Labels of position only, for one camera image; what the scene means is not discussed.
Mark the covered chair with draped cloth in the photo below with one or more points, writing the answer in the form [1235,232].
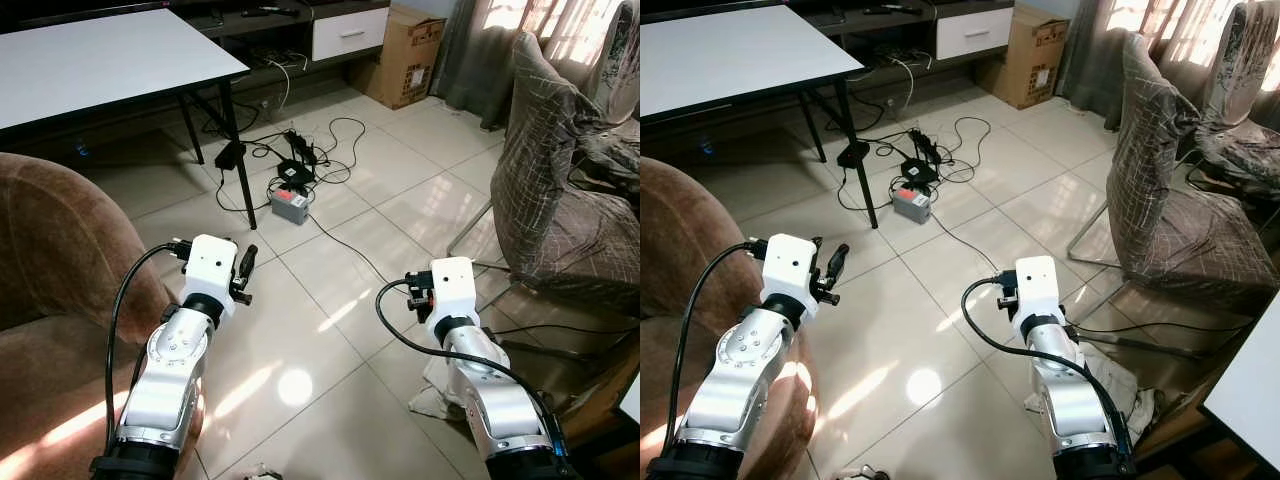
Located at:
[1240,80]
[615,70]

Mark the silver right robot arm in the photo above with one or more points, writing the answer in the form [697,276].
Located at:
[1070,400]
[490,400]

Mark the grey curtain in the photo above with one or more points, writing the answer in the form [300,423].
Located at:
[470,50]
[1090,50]

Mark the white topped wooden table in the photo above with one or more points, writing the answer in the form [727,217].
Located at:
[1250,390]
[600,400]

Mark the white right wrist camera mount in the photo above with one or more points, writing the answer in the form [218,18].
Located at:
[450,285]
[1035,285]

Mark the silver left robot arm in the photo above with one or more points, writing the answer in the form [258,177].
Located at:
[745,370]
[170,370]

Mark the brown round sofa chair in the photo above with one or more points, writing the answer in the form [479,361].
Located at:
[690,260]
[50,230]

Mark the black power strip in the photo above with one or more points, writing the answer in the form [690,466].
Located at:
[925,145]
[300,147]

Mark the black power adapter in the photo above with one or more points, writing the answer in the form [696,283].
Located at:
[293,170]
[853,153]
[918,170]
[230,155]

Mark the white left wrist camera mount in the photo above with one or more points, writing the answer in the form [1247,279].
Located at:
[790,262]
[210,262]

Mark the grey box with red label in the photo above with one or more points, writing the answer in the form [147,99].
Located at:
[288,207]
[912,205]

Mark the white cloth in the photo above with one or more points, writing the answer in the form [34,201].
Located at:
[440,385]
[1115,385]

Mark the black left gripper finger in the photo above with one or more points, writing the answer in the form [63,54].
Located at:
[250,260]
[838,260]

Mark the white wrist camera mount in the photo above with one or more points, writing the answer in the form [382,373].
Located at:
[210,262]
[790,262]
[1035,285]
[450,285]

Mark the white table with black legs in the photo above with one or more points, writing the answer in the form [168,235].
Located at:
[100,60]
[730,60]

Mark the brown cardboard box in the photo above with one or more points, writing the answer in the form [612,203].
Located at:
[405,60]
[1030,55]

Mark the chair with brown patterned cover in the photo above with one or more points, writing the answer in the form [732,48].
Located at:
[550,180]
[1160,200]

